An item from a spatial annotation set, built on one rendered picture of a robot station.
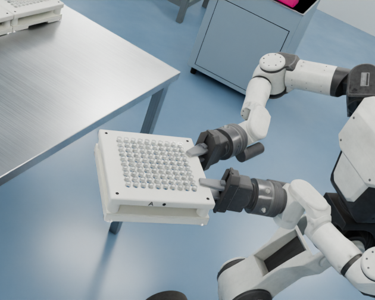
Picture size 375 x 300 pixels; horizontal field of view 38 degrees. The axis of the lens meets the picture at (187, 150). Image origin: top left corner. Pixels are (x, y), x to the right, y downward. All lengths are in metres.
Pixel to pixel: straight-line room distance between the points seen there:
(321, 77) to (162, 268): 1.26
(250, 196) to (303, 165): 2.30
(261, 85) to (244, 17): 2.12
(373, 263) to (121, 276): 1.42
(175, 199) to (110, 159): 0.18
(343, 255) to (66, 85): 1.03
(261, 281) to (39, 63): 1.01
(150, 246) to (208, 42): 1.77
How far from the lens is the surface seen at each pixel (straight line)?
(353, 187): 1.55
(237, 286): 1.74
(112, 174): 1.24
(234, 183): 1.28
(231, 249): 2.78
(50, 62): 1.94
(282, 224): 1.40
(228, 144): 1.45
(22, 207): 2.65
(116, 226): 2.58
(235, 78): 3.91
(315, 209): 1.33
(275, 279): 1.73
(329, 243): 1.32
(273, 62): 1.69
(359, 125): 1.53
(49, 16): 2.18
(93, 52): 2.06
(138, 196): 1.20
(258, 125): 1.52
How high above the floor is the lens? 1.88
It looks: 35 degrees down
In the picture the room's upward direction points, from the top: 21 degrees clockwise
